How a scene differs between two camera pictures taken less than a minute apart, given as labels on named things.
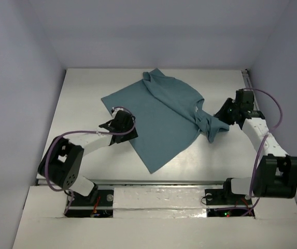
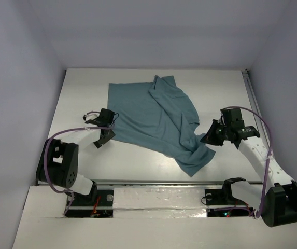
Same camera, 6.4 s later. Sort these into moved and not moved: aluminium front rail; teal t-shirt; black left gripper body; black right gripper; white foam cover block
Moved: teal t-shirt; black right gripper; black left gripper body
Not moved: aluminium front rail; white foam cover block
